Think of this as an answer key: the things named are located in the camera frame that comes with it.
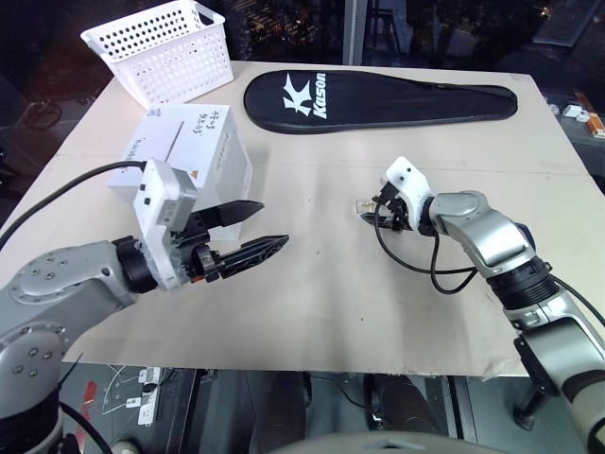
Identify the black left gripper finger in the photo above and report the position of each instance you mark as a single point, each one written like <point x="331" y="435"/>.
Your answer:
<point x="234" y="213"/>
<point x="255" y="250"/>

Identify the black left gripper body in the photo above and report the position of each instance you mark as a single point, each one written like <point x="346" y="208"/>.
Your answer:
<point x="194" y="246"/>

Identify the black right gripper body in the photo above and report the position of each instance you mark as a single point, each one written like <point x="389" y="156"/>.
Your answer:
<point x="402" y="216"/>

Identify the small clear plug connector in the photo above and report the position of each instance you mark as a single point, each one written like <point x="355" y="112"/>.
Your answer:
<point x="365" y="206"/>

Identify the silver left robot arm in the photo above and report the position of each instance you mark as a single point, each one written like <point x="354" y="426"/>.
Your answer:
<point x="61" y="269"/>

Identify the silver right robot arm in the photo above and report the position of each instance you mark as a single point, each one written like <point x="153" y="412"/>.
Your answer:
<point x="491" y="236"/>

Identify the white cardboard box with slot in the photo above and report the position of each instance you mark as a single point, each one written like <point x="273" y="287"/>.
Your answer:
<point x="198" y="142"/>

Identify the black Kason racket bag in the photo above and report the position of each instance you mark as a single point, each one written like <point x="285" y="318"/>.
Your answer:
<point x="378" y="101"/>

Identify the white power strip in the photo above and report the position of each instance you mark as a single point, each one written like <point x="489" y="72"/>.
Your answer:
<point x="147" y="402"/>

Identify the white perforated plastic basket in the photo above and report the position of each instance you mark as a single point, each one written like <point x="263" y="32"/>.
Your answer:
<point x="127" y="82"/>

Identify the dark rounded shape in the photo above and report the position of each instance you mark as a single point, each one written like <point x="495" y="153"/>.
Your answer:
<point x="406" y="402"/>

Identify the small white boxes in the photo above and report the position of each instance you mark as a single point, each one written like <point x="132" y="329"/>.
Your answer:
<point x="574" y="112"/>

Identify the orange and white packet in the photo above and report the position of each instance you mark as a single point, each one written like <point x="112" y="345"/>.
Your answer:
<point x="596" y="126"/>

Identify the black stand leg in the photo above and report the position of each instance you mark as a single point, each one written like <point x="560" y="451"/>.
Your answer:
<point x="531" y="402"/>

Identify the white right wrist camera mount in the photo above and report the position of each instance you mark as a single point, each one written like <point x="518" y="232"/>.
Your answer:
<point x="411" y="182"/>

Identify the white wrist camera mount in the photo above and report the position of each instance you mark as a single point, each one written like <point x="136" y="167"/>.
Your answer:
<point x="411" y="182"/>
<point x="156" y="208"/>

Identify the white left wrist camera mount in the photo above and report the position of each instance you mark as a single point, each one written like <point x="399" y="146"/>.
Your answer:
<point x="156" y="208"/>

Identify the grey metal window post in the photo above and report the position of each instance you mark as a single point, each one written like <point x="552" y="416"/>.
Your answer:
<point x="353" y="30"/>

